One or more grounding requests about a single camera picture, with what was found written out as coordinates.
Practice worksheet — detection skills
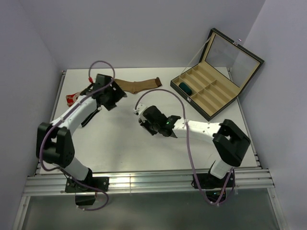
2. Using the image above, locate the black white striped sock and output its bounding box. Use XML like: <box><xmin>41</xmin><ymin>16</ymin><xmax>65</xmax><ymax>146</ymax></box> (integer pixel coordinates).
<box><xmin>81</xmin><ymin>109</ymin><xmax>100</xmax><ymax>127</ymax></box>

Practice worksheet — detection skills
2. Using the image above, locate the brown long sock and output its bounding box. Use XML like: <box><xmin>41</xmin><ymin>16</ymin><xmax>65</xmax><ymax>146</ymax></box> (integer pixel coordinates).
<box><xmin>115</xmin><ymin>77</ymin><xmax>162</xmax><ymax>94</ymax></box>

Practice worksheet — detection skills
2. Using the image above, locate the green christmas bear sock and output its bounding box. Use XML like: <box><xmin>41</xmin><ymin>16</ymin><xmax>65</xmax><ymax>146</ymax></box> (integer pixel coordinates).
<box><xmin>179</xmin><ymin>82</ymin><xmax>192</xmax><ymax>96</ymax></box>

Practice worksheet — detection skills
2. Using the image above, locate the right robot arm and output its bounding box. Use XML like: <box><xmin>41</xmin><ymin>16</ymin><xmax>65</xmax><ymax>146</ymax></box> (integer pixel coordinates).
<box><xmin>134</xmin><ymin>104</ymin><xmax>250</xmax><ymax>187</ymax></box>

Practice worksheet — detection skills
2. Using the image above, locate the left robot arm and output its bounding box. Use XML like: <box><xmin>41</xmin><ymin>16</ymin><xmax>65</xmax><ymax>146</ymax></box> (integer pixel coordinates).
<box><xmin>36</xmin><ymin>74</ymin><xmax>127</xmax><ymax>191</ymax></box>

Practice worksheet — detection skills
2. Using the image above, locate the beige red reindeer sock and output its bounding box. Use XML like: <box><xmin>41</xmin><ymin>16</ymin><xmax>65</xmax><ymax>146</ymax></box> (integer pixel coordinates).
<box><xmin>65</xmin><ymin>92</ymin><xmax>81</xmax><ymax>107</ymax></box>

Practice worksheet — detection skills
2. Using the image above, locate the black compartment organizer box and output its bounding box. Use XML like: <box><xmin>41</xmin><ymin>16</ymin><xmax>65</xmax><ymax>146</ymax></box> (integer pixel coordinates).
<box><xmin>170</xmin><ymin>28</ymin><xmax>264</xmax><ymax>121</ymax></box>

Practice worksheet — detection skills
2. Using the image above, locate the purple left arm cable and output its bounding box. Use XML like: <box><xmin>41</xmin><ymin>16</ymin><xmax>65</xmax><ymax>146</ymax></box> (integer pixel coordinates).
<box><xmin>39</xmin><ymin>61</ymin><xmax>116</xmax><ymax>211</ymax></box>

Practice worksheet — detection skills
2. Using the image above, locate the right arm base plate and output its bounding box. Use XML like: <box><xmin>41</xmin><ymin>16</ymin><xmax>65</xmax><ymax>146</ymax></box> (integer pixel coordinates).
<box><xmin>197</xmin><ymin>173</ymin><xmax>235</xmax><ymax>189</ymax></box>

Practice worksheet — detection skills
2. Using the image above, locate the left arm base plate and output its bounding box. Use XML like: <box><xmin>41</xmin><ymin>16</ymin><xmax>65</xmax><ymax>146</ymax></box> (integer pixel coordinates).
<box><xmin>65</xmin><ymin>177</ymin><xmax>109</xmax><ymax>193</ymax></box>

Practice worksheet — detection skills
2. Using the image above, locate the aluminium frame rail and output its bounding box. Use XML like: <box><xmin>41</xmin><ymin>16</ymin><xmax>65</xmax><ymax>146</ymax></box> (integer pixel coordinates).
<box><xmin>22</xmin><ymin>169</ymin><xmax>274</xmax><ymax>196</ymax></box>

